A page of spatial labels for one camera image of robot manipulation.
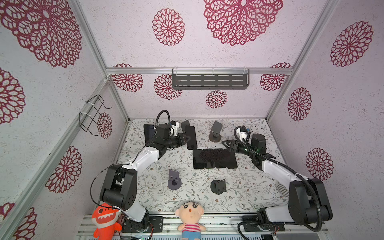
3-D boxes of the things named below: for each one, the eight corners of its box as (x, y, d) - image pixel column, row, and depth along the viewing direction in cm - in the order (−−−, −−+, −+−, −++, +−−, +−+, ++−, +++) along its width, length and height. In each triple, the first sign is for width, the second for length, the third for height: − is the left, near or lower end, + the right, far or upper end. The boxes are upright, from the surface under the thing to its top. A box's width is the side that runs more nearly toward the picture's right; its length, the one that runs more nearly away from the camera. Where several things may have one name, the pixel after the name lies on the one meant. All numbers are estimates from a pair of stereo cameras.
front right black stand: (210, 194, 85) (212, 190, 79) (210, 184, 89) (211, 179, 83) (224, 194, 85) (227, 190, 79) (223, 184, 89) (225, 179, 83)
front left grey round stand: (170, 189, 87) (167, 181, 78) (171, 178, 92) (169, 169, 82) (180, 189, 87) (179, 181, 78) (181, 178, 92) (180, 169, 82)
